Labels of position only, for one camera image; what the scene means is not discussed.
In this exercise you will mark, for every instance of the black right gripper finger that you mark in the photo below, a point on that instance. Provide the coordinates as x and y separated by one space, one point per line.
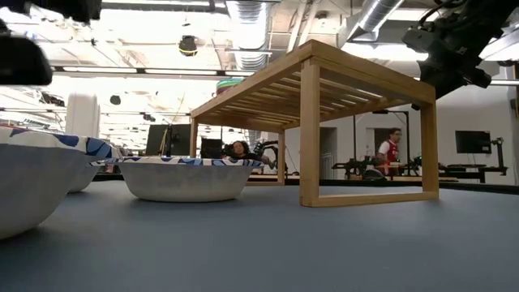
440 87

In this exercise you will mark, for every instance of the blue patterned paper bowl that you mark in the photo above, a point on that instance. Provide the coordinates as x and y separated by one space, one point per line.
83 178
36 186
182 182

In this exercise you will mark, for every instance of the teal plastic bowl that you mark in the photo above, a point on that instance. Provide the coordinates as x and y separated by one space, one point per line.
231 80

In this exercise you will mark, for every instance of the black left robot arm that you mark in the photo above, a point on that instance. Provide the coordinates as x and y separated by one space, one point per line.
73 10

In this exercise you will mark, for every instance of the background black robot arm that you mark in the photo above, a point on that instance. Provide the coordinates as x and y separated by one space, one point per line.
357 166
261 146

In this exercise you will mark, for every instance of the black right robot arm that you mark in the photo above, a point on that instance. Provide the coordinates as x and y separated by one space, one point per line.
494 16

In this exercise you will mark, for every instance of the wooden slatted shelf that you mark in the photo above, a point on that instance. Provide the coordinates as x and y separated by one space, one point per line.
310 142

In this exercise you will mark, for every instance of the black light stand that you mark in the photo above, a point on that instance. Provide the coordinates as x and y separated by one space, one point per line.
389 111

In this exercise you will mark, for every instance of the person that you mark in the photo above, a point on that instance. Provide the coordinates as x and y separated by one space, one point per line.
240 149
391 152

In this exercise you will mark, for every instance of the white column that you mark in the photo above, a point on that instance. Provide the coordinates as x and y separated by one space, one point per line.
83 117

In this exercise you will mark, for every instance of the background black workstation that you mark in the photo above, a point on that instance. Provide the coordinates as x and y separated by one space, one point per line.
466 168

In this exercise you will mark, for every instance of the small black ceiling dome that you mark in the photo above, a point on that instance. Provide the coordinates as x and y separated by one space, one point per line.
115 100

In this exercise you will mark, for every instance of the ceiling light strip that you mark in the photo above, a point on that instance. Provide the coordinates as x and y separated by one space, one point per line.
178 71

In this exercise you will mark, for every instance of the dark desk monitor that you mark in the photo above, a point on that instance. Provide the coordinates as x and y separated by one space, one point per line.
162 140

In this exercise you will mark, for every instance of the black yellow ceiling dome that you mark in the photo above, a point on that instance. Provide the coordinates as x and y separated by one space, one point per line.
188 45

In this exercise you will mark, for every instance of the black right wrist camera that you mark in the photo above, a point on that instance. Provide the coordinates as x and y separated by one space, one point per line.
415 39

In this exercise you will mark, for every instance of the grey rectangular ceiling duct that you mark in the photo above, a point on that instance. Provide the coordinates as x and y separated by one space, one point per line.
393 32

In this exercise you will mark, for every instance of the black wall monitor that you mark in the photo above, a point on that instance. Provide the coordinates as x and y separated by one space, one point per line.
473 142

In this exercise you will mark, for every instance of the silver ribbed ceiling duct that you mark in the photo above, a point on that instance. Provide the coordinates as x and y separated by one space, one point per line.
247 32
373 16

